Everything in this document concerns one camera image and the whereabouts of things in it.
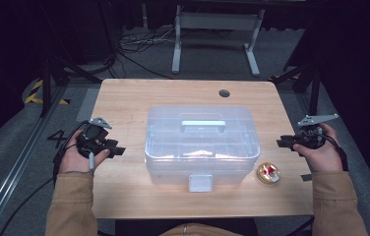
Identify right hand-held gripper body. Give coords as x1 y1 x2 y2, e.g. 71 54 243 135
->
292 113 340 149

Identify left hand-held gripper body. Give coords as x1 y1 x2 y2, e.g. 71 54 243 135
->
76 116 118 158

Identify round gold tin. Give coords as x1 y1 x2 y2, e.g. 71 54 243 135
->
256 161 281 185

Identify clear plastic storage box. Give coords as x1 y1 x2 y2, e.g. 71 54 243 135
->
144 104 262 194

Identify person's right hand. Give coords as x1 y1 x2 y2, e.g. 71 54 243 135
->
292 123 344 173

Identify person's left hand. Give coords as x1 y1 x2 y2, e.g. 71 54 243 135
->
58 130 111 174

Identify black metal stand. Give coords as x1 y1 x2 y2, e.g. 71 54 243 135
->
39 53 104 118
269 63 323 116

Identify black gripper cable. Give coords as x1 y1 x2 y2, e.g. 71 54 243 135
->
320 131 350 172
0 120 91 236

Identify aluminium floor rail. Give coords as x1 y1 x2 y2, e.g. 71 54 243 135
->
0 86 69 236

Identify bundle of floor cables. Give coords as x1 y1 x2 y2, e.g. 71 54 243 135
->
116 27 178 81

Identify white metal table frame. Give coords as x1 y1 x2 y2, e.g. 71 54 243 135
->
171 4 267 79

